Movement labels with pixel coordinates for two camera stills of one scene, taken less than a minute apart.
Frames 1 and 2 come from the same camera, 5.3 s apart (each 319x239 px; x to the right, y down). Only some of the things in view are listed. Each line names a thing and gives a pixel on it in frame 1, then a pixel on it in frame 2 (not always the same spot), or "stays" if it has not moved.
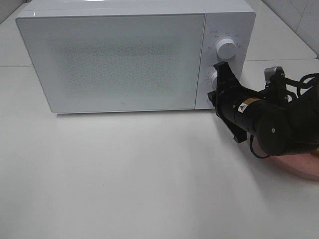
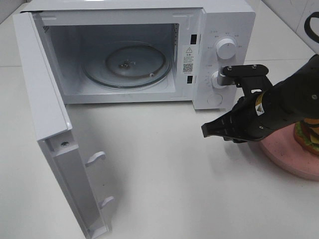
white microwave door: [116, 62] to [53, 127]
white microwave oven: [109, 56] stays
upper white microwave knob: [226, 48] stays
